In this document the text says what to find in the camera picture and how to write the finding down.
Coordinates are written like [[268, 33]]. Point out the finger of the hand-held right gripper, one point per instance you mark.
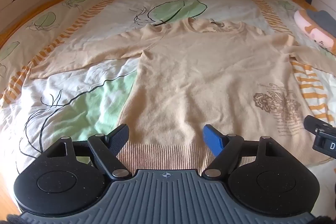
[[312, 123]]

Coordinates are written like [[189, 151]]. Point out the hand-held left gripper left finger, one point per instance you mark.
[[119, 138]]

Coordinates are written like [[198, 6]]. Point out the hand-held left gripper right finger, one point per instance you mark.
[[212, 140]]

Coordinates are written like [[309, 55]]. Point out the cream knit sweater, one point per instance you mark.
[[194, 74]]

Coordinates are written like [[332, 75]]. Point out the leaf print duvet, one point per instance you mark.
[[78, 98]]

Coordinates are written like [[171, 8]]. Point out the pink plush pillow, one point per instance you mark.
[[313, 29]]

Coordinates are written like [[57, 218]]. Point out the grey folded cloth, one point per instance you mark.
[[321, 20]]

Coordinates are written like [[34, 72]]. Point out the orange bed sheet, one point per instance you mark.
[[15, 29]]

